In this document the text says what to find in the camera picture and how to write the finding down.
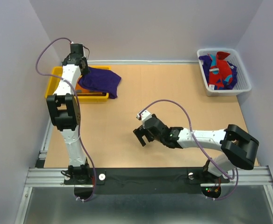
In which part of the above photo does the white plastic basket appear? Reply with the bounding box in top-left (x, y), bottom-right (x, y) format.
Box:
top-left (197, 48), bottom-right (251, 97)

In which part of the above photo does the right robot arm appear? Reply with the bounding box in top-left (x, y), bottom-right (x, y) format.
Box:
top-left (133, 111), bottom-right (259, 182)

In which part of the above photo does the aluminium frame rail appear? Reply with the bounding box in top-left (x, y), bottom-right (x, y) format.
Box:
top-left (24, 166), bottom-right (273, 188)

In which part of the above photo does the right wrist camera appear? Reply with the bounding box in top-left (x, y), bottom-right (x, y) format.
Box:
top-left (136, 110), bottom-right (152, 123)

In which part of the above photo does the red blue towel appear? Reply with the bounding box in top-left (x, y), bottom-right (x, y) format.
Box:
top-left (208, 51), bottom-right (234, 90)

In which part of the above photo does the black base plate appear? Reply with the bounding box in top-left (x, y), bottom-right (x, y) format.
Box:
top-left (64, 167), bottom-right (230, 202)

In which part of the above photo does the yellow plastic tray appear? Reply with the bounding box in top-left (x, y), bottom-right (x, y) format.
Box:
top-left (45, 77), bottom-right (109, 104)

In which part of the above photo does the orange towel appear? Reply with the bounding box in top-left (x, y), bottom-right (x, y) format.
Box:
top-left (76, 89), bottom-right (105, 96)

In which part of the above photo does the purple towel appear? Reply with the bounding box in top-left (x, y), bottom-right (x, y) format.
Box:
top-left (78, 67), bottom-right (122, 99)
top-left (199, 54), bottom-right (237, 88)

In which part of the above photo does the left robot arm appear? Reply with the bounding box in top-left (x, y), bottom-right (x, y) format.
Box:
top-left (46, 42), bottom-right (91, 185)

